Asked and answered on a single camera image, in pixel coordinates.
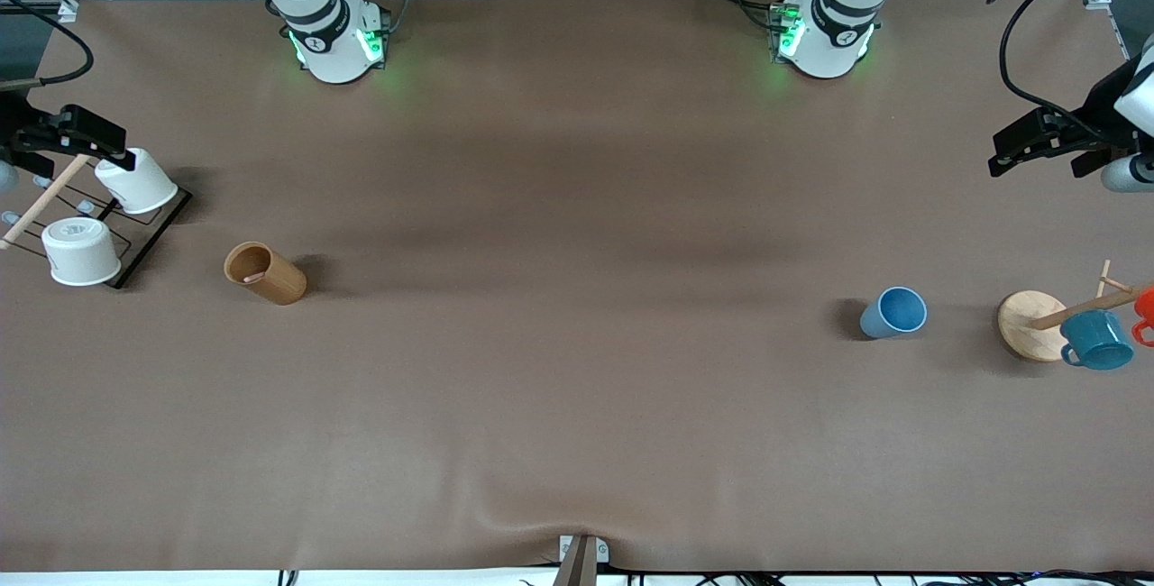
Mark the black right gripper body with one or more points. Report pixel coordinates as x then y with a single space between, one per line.
13 129

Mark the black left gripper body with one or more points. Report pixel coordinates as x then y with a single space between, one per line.
1102 108

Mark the pink chopstick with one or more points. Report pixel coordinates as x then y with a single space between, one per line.
251 278

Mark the light blue plastic cup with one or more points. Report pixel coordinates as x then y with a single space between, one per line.
894 313

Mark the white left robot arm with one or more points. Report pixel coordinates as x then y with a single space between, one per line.
825 36

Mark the white paper cup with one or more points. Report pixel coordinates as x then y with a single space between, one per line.
81 252
140 180

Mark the wooden cylinder chopstick holder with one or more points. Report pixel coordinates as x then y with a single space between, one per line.
270 275

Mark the wooden mug tree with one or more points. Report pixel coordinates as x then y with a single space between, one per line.
1028 325

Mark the orange mug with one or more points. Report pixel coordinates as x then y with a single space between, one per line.
1145 308

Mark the teal enamel mug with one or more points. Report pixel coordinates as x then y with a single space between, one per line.
1095 341

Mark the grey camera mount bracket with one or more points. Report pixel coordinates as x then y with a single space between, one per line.
581 559

